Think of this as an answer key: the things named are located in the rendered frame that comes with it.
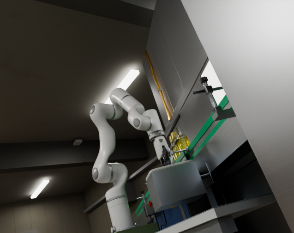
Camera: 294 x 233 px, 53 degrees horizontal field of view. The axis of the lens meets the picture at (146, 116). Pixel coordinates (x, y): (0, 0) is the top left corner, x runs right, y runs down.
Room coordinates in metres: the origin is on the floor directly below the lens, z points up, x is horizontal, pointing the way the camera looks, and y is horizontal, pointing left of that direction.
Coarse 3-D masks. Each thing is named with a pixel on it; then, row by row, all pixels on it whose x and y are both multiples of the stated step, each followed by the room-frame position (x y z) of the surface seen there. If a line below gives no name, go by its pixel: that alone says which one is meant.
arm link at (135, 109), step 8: (128, 96) 1.51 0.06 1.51; (120, 104) 1.54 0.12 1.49; (128, 104) 1.49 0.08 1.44; (136, 104) 1.46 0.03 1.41; (128, 112) 1.52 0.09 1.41; (136, 112) 1.38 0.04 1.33; (128, 120) 1.42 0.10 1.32; (136, 120) 1.37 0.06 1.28; (144, 120) 1.37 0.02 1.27; (136, 128) 1.39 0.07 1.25; (144, 128) 1.39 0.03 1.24
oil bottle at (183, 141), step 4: (180, 136) 1.72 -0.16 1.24; (184, 136) 1.72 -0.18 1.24; (180, 140) 1.71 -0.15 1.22; (184, 140) 1.72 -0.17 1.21; (188, 140) 1.73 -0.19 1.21; (180, 144) 1.72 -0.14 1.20; (184, 144) 1.72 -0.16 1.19; (188, 144) 1.72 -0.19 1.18; (180, 148) 1.75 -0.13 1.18; (184, 148) 1.71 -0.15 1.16
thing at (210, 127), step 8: (224, 96) 1.09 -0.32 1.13; (224, 104) 1.11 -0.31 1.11; (208, 120) 1.28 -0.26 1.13; (224, 120) 1.16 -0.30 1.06; (208, 128) 1.32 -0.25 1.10; (216, 128) 1.24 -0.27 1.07; (200, 136) 1.42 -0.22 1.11; (208, 136) 1.34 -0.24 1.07; (192, 144) 1.54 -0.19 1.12; (200, 144) 1.46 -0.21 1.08; (192, 152) 1.58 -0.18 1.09
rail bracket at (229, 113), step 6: (204, 78) 0.96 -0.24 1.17; (204, 84) 0.97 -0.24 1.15; (204, 90) 0.96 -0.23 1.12; (210, 90) 0.96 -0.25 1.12; (216, 90) 0.98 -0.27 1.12; (210, 96) 0.97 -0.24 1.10; (216, 108) 0.96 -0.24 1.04; (216, 114) 0.95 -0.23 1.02; (222, 114) 0.95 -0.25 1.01; (228, 114) 0.96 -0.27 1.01; (234, 114) 0.98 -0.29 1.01; (216, 120) 0.98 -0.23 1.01
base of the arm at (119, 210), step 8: (112, 200) 1.71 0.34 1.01; (120, 200) 1.72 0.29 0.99; (112, 208) 1.71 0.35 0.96; (120, 208) 1.71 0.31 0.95; (128, 208) 1.75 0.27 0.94; (112, 216) 1.72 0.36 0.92; (120, 216) 1.71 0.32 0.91; (128, 216) 1.73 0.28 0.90; (112, 224) 1.74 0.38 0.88; (120, 224) 1.70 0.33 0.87; (128, 224) 1.72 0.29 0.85; (112, 232) 1.71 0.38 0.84
